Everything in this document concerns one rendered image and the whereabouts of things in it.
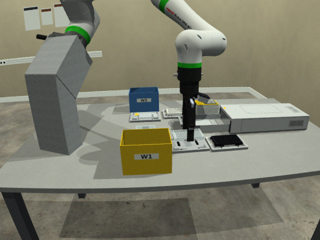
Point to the blue open bin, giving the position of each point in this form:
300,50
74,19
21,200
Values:
143,99

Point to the yellow waste bin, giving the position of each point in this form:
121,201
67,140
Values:
146,151

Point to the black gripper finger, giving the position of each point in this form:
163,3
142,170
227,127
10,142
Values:
184,113
191,119

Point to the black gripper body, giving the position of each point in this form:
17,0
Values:
189,89

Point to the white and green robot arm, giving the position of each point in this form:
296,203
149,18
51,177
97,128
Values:
197,40

